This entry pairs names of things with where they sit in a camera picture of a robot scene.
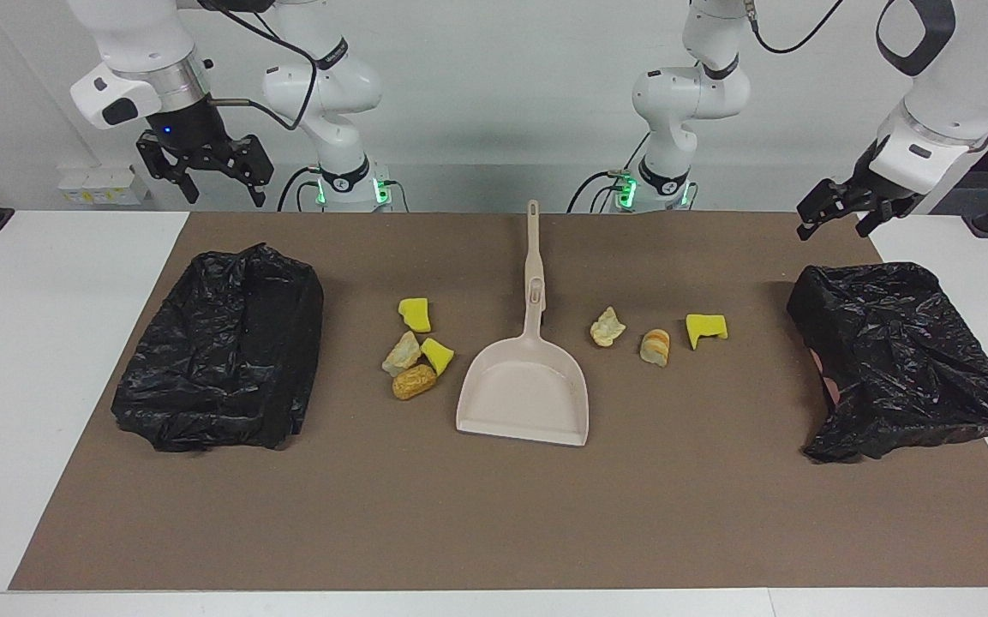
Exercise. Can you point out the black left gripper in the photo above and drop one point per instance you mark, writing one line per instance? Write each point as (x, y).
(883, 184)

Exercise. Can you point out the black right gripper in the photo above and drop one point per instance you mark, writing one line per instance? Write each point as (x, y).
(194, 128)

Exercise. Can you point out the yellow sponge piece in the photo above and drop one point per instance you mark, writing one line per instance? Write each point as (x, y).
(703, 327)
(437, 355)
(414, 314)

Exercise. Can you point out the orange striped bread toy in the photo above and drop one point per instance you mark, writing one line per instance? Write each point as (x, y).
(655, 347)

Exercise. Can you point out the pale trash lump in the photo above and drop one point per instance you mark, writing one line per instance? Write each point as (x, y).
(606, 328)
(401, 353)

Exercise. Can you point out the beige hand brush black bristles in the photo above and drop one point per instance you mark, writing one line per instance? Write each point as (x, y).
(533, 248)

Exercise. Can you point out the beige plastic dustpan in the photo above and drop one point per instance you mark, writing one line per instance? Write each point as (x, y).
(523, 394)

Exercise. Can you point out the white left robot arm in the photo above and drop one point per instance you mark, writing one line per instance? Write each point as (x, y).
(691, 94)

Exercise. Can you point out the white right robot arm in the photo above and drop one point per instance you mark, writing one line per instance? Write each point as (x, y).
(134, 34)

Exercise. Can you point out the right black plastic bag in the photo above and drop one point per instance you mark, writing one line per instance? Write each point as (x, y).
(896, 360)

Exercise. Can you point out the black plastic bag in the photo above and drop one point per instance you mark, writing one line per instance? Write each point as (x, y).
(896, 360)
(202, 360)

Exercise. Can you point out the left black plastic bag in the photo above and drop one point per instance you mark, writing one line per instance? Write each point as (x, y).
(202, 360)

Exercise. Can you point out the brown table mat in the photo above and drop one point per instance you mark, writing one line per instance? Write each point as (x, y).
(494, 514)

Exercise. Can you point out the white wall socket boxes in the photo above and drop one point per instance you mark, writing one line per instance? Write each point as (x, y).
(104, 184)

